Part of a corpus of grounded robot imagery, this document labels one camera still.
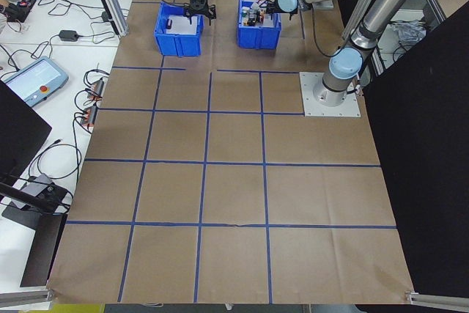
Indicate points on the black frame cover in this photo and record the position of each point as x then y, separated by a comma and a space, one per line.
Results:
421, 144

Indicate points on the light-blue teach pendant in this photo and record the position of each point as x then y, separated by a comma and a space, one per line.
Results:
34, 80

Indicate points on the aluminium frame bar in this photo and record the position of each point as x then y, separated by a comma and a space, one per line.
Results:
379, 62
434, 1

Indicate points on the white foam sheet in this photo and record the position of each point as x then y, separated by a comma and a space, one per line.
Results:
181, 27

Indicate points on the green-lens white push button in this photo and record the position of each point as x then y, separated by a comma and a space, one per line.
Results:
244, 9

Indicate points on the crumpled clear plastic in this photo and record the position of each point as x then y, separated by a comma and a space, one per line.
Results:
408, 32

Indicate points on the grey card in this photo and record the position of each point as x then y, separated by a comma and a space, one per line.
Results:
38, 183

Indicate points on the aluminium profile bar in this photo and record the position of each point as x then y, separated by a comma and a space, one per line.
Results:
25, 295
439, 298

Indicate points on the dark stand base plate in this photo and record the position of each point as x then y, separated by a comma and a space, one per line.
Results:
40, 254

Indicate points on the black monitor panel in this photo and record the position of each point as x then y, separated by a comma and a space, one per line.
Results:
18, 133

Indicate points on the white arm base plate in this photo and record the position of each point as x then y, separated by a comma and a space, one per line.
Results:
311, 107
324, 6

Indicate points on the black power adapter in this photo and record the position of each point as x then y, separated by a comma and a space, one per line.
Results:
69, 35
106, 16

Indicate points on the blue plastic push-button bin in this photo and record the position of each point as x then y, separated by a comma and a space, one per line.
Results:
256, 40

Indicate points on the blue plastic cylinder bin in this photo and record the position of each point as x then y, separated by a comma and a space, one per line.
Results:
176, 47

